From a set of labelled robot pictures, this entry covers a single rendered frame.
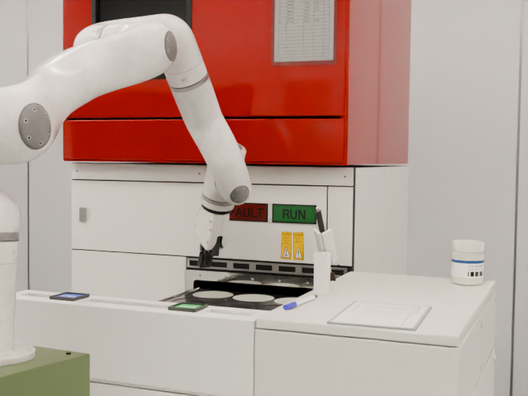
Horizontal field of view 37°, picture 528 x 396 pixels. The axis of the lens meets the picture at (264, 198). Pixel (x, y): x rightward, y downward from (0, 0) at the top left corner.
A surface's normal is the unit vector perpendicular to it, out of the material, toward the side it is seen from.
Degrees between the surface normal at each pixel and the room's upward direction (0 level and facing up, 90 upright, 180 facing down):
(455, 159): 90
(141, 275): 90
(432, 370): 90
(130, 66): 107
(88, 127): 90
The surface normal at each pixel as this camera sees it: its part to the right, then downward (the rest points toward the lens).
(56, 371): 0.92, 0.03
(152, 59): 0.46, 0.36
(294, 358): -0.36, 0.04
